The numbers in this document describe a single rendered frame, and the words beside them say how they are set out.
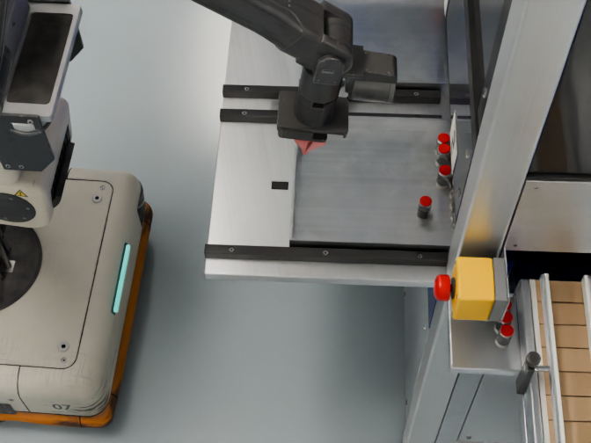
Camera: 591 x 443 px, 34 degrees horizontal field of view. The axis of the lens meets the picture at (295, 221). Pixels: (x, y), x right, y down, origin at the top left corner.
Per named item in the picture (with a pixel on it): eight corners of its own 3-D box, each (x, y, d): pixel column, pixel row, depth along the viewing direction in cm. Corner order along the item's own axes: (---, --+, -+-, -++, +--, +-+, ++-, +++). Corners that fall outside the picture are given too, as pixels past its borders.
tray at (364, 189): (485, 132, 173) (488, 119, 170) (494, 257, 159) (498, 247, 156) (296, 126, 174) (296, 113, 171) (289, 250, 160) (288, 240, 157)
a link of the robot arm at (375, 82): (319, 3, 125) (318, 57, 121) (406, 13, 126) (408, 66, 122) (307, 59, 136) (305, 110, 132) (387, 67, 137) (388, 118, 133)
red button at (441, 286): (456, 282, 146) (460, 270, 143) (458, 306, 144) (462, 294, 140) (432, 281, 146) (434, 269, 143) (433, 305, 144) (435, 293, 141)
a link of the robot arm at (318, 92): (305, 41, 129) (304, 74, 127) (355, 47, 130) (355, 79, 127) (298, 74, 135) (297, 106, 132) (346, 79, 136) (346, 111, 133)
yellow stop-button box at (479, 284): (497, 279, 148) (505, 257, 142) (499, 322, 144) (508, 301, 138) (448, 278, 148) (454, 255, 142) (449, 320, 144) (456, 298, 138)
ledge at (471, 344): (531, 302, 157) (534, 297, 155) (538, 376, 150) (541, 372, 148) (446, 299, 157) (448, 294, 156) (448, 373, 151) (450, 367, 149)
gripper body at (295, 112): (346, 141, 138) (355, 110, 132) (275, 134, 137) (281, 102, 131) (346, 105, 142) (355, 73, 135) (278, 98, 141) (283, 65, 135)
